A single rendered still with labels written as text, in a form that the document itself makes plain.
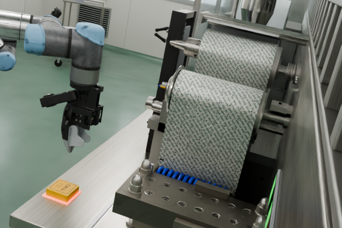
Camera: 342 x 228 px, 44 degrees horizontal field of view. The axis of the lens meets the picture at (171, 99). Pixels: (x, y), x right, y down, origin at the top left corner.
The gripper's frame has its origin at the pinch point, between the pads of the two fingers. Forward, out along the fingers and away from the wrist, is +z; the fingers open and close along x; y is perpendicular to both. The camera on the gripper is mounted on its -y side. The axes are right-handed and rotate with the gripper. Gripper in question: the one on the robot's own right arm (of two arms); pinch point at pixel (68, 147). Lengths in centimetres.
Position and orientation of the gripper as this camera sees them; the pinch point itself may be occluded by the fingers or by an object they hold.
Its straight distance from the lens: 122.0
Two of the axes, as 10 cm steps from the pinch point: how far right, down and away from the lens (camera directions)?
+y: 9.4, 2.6, -2.3
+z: -1.9, 9.3, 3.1
